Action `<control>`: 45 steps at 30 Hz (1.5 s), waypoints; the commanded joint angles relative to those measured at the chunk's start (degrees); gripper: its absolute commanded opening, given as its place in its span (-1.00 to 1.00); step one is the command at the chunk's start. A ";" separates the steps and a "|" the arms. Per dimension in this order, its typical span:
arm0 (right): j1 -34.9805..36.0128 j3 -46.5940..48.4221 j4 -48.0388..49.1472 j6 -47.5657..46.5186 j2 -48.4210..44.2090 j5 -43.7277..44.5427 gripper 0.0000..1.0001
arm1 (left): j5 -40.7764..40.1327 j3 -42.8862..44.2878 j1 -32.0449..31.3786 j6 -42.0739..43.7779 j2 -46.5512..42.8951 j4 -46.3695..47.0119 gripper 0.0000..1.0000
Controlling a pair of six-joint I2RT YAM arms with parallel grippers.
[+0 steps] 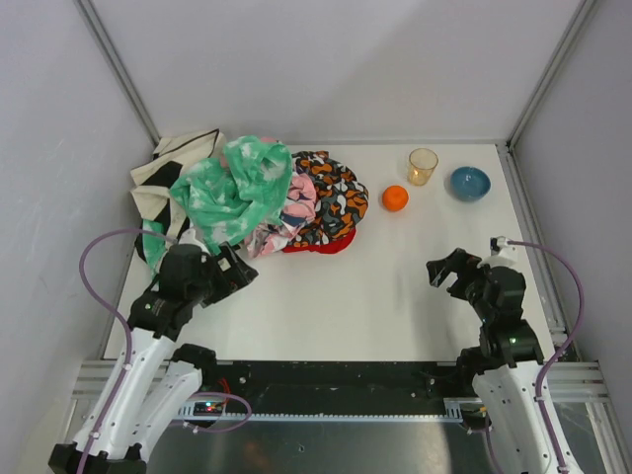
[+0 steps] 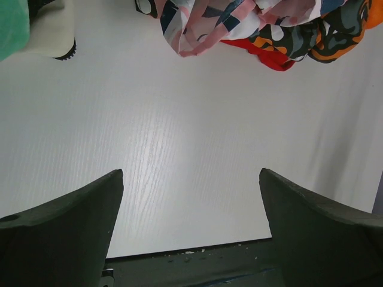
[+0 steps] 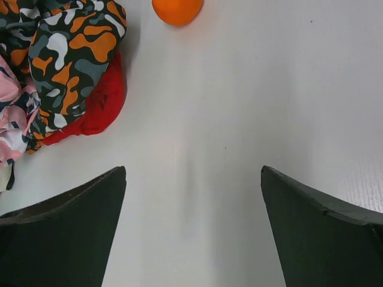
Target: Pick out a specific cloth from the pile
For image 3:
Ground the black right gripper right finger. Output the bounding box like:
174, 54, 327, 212
261, 166, 382, 286

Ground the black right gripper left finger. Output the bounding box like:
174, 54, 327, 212
1, 166, 126, 286

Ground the red cloth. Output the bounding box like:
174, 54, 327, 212
42, 51, 126, 146

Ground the cream black cloth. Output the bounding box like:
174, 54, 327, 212
0, 164, 15, 193

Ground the pink patterned cloth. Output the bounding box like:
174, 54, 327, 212
1, 59, 40, 168

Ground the camouflage orange black cloth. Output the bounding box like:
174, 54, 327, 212
1, 1, 127, 153

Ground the orange fruit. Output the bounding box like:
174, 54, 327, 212
151, 0, 204, 27

